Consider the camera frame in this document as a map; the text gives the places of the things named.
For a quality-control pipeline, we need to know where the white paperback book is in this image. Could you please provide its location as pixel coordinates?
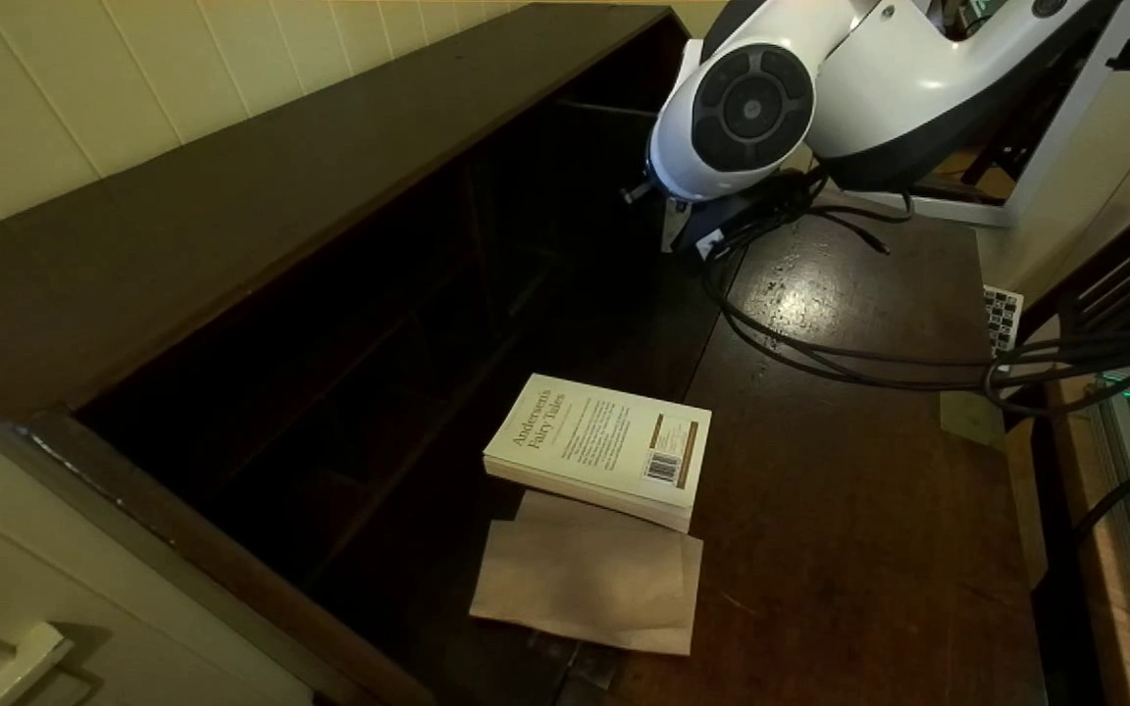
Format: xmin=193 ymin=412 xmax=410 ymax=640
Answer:
xmin=483 ymin=372 xmax=712 ymax=533

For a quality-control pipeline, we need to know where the dark wooden dresser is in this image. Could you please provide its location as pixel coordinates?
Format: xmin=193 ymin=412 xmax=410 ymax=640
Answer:
xmin=0 ymin=0 xmax=783 ymax=706

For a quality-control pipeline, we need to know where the white perforated vent bracket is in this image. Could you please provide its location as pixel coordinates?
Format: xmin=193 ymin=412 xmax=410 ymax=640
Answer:
xmin=985 ymin=288 xmax=1025 ymax=355

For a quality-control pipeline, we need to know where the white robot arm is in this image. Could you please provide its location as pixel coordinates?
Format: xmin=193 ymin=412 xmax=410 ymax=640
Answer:
xmin=647 ymin=0 xmax=1118 ymax=203

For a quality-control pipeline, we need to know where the black cable bundle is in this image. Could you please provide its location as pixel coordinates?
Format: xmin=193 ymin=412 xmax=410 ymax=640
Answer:
xmin=687 ymin=172 xmax=1130 ymax=542

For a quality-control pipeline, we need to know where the brown paper envelope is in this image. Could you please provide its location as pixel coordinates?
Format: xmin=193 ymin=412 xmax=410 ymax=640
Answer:
xmin=473 ymin=489 xmax=702 ymax=654

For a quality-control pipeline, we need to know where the white cabinet handle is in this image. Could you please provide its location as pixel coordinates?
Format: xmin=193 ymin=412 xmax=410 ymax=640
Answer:
xmin=0 ymin=623 xmax=74 ymax=706

